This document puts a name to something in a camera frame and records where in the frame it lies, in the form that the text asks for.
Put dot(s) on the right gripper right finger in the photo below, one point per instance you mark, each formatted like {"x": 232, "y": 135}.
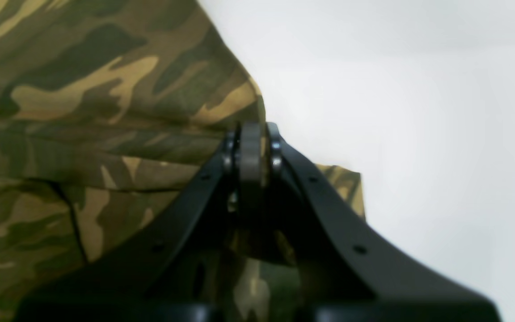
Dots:
{"x": 347, "y": 271}

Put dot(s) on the camouflage t-shirt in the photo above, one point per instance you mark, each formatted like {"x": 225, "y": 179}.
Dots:
{"x": 107, "y": 110}

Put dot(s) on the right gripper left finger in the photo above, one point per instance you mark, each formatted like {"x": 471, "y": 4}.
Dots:
{"x": 160, "y": 273}

